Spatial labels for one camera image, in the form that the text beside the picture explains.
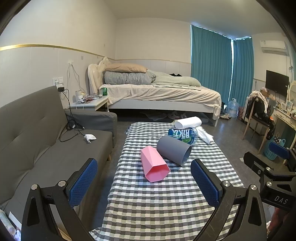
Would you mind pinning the white bed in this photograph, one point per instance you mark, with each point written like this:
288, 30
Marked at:
161, 105

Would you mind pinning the white cup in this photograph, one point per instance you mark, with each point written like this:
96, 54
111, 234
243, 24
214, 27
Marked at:
78, 95

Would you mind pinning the person's right forearm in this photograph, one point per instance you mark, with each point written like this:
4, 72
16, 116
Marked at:
280, 222

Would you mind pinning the pink faceted cup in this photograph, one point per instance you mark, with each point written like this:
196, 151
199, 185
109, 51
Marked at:
153, 162

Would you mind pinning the large clear water jug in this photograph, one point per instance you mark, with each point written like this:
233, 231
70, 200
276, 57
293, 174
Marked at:
232, 109

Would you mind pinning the grey round cup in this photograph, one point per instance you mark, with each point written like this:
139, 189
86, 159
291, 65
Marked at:
171, 148

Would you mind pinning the dark checkered quilt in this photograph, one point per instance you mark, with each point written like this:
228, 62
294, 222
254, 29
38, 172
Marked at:
127, 78

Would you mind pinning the white framed mirror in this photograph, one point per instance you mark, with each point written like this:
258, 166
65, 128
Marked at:
293, 91

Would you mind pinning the crumpled white tissue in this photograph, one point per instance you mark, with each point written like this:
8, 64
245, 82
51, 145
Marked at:
90, 138

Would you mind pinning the shoes under bed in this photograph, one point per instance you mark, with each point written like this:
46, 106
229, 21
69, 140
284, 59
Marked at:
177, 115

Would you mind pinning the grey white checkered tablecloth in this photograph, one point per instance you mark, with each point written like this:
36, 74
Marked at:
161, 208

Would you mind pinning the white air conditioner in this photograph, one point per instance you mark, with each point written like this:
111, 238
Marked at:
272, 46

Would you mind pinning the wide teal curtain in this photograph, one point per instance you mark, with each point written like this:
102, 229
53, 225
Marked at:
210, 64

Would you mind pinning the white bedside table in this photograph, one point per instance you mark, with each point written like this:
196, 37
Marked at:
92, 105

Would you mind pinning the narrow teal curtain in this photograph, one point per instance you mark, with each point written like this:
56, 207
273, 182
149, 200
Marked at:
242, 71

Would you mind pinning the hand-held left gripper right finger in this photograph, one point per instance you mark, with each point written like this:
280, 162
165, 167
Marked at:
204, 185

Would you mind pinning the beige pillow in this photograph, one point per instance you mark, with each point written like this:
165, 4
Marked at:
127, 68

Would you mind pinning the green drink can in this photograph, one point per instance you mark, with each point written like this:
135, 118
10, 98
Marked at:
105, 91

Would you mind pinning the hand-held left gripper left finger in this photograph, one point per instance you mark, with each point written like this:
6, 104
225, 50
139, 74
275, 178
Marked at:
83, 183

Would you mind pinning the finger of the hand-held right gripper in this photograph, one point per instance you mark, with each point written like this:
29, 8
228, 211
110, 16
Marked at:
278, 150
251, 158

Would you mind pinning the light blue basket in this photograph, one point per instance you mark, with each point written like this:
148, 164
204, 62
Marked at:
271, 154

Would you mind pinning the black flat screen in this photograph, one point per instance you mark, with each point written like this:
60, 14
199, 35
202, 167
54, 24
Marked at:
277, 82

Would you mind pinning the wooden chair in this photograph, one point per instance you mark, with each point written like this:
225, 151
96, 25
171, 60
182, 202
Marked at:
256, 121

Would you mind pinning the white dresser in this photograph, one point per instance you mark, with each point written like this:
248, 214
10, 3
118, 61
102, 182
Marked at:
285, 118

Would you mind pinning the white wall socket panel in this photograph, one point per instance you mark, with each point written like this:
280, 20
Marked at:
57, 80

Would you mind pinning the grey fabric sofa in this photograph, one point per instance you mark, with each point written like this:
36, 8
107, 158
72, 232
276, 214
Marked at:
34, 143

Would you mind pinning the black jacket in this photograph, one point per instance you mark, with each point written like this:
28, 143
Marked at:
259, 107

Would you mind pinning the beige bedsheet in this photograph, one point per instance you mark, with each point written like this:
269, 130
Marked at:
173, 93

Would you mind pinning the black charger plug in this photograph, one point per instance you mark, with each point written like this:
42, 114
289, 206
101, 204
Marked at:
60, 89

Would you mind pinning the pale green blanket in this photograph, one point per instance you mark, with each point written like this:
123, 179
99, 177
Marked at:
175, 80

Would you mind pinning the plastic bottle with green-blue label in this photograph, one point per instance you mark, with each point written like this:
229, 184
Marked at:
185, 136

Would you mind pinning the white cloth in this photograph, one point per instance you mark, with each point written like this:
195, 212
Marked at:
205, 136

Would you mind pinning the rolled white towel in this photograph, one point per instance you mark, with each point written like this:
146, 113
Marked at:
187, 122

